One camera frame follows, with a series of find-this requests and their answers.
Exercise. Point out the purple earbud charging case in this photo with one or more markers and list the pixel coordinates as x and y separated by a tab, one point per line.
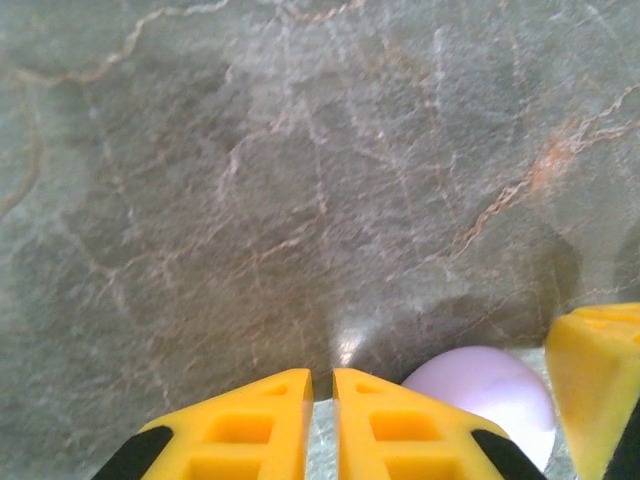
490	385

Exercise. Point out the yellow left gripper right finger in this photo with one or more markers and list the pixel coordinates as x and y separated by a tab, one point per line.
400	430

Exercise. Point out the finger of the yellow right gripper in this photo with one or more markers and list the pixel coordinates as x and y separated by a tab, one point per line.
595	370

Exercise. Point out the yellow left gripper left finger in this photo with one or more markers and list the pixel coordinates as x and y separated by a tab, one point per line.
240	430

